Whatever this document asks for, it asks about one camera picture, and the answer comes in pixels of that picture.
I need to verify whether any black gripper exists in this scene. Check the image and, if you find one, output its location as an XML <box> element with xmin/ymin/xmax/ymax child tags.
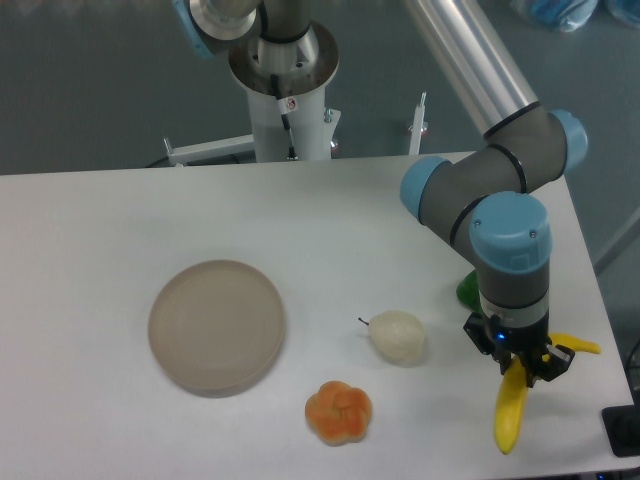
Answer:
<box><xmin>463</xmin><ymin>312</ymin><xmax>573</xmax><ymax>388</ymax></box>

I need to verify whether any yellow banana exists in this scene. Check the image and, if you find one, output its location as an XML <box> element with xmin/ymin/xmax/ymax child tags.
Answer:
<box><xmin>493</xmin><ymin>333</ymin><xmax>601</xmax><ymax>455</ymax></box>

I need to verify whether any green object behind arm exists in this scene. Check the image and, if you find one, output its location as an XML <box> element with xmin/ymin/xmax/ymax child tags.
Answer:
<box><xmin>456</xmin><ymin>270</ymin><xmax>482</xmax><ymax>314</ymax></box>

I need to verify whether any silver and grey robot arm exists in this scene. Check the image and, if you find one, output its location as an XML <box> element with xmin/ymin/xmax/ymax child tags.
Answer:
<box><xmin>175</xmin><ymin>1</ymin><xmax>588</xmax><ymax>386</ymax></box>

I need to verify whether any black device at table edge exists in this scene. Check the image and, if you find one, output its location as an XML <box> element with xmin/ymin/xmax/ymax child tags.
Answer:
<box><xmin>601</xmin><ymin>405</ymin><xmax>639</xmax><ymax>458</ymax></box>

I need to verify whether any pale white pear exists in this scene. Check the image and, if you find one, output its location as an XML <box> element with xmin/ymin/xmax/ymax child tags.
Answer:
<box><xmin>357</xmin><ymin>310</ymin><xmax>426</xmax><ymax>365</ymax></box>

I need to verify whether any orange flower-shaped bread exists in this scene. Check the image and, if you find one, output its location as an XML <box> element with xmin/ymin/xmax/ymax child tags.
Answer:
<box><xmin>304</xmin><ymin>381</ymin><xmax>373</xmax><ymax>446</ymax></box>

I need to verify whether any beige round plate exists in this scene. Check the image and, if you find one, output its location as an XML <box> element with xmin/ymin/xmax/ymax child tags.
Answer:
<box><xmin>148</xmin><ymin>260</ymin><xmax>286</xmax><ymax>397</ymax></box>

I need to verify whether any blue plastic bag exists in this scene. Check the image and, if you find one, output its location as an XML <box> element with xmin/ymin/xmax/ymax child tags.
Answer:
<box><xmin>509</xmin><ymin>0</ymin><xmax>639</xmax><ymax>33</ymax></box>

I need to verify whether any white right bracket post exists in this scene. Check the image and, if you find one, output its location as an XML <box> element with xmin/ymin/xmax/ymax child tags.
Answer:
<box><xmin>408</xmin><ymin>92</ymin><xmax>428</xmax><ymax>155</ymax></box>

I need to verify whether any white left bracket bar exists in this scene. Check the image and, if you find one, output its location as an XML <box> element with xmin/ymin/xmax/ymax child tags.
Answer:
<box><xmin>163</xmin><ymin>134</ymin><xmax>254</xmax><ymax>166</ymax></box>

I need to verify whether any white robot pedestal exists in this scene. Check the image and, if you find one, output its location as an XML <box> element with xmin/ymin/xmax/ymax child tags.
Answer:
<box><xmin>229</xmin><ymin>21</ymin><xmax>341</xmax><ymax>162</ymax></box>

